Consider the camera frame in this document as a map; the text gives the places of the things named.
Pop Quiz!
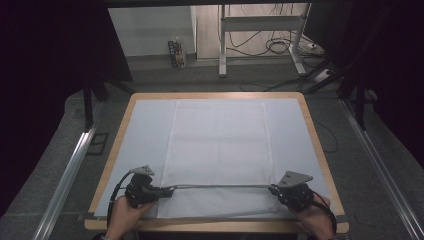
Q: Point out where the thin black floor cable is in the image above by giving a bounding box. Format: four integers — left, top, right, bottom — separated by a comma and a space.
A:
311, 116, 340, 155

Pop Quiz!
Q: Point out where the bundle of black cables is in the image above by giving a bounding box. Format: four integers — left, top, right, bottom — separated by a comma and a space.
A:
226, 29, 303, 58

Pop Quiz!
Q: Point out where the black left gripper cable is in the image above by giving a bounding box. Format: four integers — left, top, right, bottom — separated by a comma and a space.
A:
106, 170, 136, 229

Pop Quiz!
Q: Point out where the white mesh laundry bag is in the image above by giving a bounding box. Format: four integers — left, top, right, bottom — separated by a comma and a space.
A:
156, 99, 285, 220

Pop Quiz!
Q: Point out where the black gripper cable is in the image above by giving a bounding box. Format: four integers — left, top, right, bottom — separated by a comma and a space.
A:
106, 170, 136, 229
312, 191, 338, 234

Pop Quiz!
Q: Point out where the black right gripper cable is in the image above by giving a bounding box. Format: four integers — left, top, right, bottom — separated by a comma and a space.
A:
312, 191, 338, 234

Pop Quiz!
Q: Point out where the person's left hand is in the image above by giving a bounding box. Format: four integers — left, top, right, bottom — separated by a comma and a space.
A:
104, 195, 156, 240

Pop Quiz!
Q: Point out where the pack of bottles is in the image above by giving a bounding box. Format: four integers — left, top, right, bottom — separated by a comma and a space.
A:
167, 39, 187, 69

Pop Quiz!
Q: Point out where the black metal stand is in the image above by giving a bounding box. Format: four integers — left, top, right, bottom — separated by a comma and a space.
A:
82, 78, 135, 133
301, 58, 368, 132

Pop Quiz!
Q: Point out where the black curtain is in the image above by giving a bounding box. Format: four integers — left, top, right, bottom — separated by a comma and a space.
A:
0, 0, 134, 218
304, 0, 424, 168

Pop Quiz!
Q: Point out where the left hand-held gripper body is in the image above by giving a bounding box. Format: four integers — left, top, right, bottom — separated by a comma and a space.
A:
124, 164, 160, 209

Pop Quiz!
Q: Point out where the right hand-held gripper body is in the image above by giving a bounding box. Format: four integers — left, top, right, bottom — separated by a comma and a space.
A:
277, 170, 314, 212

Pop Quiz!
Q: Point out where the aluminium rail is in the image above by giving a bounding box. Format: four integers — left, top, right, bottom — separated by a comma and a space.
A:
339, 99, 424, 240
31, 121, 101, 240

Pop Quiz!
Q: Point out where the long black floor cable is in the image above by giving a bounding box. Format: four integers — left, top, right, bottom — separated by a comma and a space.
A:
239, 75, 314, 93

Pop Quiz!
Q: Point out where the wooden framed work board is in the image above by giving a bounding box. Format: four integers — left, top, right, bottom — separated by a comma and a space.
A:
94, 98, 334, 220

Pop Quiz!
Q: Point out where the person's right hand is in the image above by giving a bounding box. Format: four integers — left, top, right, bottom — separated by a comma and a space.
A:
294, 194, 336, 240

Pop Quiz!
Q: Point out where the white metal desk frame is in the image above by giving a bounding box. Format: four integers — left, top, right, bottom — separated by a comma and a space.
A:
218, 3, 313, 78

